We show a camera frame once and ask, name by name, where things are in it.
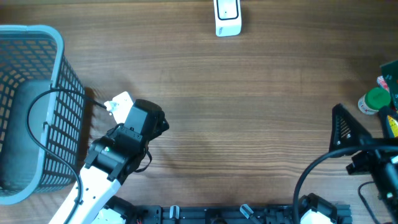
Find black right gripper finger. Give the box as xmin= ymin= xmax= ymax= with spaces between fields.
xmin=378 ymin=106 xmax=391 ymax=138
xmin=329 ymin=103 xmax=373 ymax=152

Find yellow red sauce bottle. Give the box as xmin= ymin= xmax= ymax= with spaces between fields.
xmin=387 ymin=108 xmax=398 ymax=138

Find green lid glass jar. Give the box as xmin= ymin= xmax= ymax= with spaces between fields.
xmin=358 ymin=87 xmax=391 ymax=115

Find small red tissue box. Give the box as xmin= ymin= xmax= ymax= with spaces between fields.
xmin=376 ymin=75 xmax=389 ymax=91

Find green 3M gloves packet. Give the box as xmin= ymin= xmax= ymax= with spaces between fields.
xmin=381 ymin=60 xmax=398 ymax=108

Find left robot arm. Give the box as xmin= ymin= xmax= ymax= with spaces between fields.
xmin=51 ymin=99 xmax=169 ymax=223

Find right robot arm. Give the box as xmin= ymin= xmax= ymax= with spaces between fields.
xmin=293 ymin=104 xmax=397 ymax=223

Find grey plastic mesh basket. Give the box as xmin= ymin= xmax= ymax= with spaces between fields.
xmin=1 ymin=25 xmax=85 ymax=205

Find black right camera cable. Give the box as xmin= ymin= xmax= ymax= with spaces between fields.
xmin=292 ymin=145 xmax=398 ymax=224

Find black camera cable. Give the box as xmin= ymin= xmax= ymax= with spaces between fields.
xmin=292 ymin=145 xmax=398 ymax=224
xmin=25 ymin=88 xmax=108 ymax=224

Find black left camera cable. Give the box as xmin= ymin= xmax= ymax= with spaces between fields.
xmin=25 ymin=88 xmax=108 ymax=224

